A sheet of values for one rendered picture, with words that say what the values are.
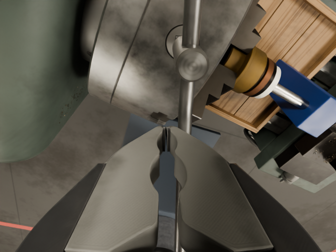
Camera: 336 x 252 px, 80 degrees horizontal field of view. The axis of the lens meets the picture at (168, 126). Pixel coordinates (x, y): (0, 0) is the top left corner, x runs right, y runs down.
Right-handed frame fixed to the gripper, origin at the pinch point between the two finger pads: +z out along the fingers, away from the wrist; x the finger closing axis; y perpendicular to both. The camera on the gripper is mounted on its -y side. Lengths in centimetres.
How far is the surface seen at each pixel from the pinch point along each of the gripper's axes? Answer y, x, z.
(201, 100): 5.5, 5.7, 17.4
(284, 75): 7.5, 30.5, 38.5
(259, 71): 2.3, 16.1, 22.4
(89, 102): 63, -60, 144
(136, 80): 0.6, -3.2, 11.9
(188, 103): -0.2, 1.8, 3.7
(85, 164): 136, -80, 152
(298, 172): 41, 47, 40
